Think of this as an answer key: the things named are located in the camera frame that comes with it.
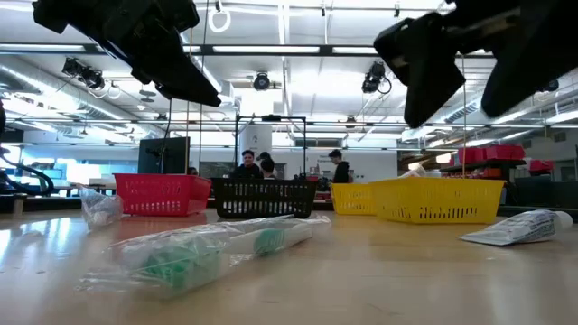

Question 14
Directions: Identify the yellow plastic basket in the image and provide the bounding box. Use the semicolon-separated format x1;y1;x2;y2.
368;176;507;226
330;182;378;217

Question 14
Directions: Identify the black monitor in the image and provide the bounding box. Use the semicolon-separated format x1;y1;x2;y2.
137;136;191;175

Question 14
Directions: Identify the black cable loop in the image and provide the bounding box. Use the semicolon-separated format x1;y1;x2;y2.
0;148;55;196

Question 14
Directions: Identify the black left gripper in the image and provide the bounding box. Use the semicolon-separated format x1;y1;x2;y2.
31;0;223;108

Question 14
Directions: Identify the pink packaged toothbrush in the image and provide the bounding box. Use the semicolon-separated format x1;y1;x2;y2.
399;162;429;179

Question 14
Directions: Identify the red storage bin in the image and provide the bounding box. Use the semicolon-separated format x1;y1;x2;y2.
528;159;555;175
485;144;527;162
456;146;487;166

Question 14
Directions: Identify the white hanging ring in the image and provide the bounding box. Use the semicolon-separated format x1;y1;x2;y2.
207;5;232;34

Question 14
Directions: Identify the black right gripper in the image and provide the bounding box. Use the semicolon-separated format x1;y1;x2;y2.
373;0;578;129

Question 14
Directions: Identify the yellow hanging cord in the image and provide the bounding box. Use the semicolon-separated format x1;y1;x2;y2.
460;53;468;178

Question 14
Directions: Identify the black ceiling camera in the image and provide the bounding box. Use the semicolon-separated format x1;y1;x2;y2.
61;57;106;91
252;70;272;92
360;60;393;96

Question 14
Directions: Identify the red plastic basket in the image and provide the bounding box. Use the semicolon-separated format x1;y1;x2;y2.
112;172;213;218

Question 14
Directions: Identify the black plastic basket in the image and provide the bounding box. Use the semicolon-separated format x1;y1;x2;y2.
210;177;319;220

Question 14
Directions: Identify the white toothpaste tube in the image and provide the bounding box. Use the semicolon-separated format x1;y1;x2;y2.
457;209;574;247

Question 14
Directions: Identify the blue white packaged toothbrush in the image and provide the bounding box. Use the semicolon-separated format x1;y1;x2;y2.
76;182;124;228

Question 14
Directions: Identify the green white packaged toothbrush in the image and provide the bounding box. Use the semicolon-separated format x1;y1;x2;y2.
74;213;333;302

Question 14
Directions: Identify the silver ventilation duct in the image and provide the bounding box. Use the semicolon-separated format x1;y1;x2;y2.
444;97;484;125

